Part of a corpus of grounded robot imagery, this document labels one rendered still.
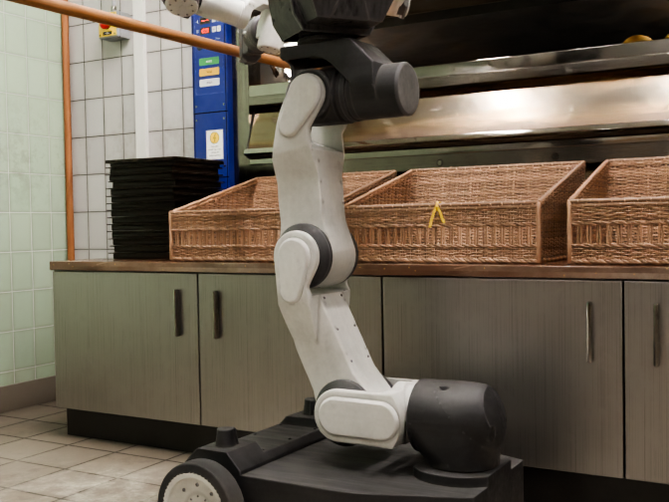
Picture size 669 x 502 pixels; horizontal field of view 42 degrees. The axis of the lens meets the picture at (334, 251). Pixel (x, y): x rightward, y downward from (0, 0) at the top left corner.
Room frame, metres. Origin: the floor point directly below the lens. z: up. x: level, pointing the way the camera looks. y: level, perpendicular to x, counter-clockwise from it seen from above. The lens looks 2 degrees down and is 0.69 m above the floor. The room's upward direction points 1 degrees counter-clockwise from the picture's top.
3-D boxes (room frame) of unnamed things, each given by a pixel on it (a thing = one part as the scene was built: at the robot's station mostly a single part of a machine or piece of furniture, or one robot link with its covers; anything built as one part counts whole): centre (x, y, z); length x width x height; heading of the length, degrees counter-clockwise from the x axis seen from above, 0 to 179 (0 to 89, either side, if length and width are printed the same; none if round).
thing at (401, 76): (1.90, -0.04, 1.00); 0.28 x 0.13 x 0.18; 60
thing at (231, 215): (2.71, 0.15, 0.72); 0.56 x 0.49 x 0.28; 60
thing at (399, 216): (2.42, -0.37, 0.72); 0.56 x 0.49 x 0.28; 61
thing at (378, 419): (1.87, -0.08, 0.28); 0.21 x 0.20 x 0.13; 60
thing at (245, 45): (2.34, 0.20, 1.19); 0.12 x 0.10 x 0.13; 25
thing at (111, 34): (3.36, 0.83, 1.46); 0.10 x 0.07 x 0.10; 60
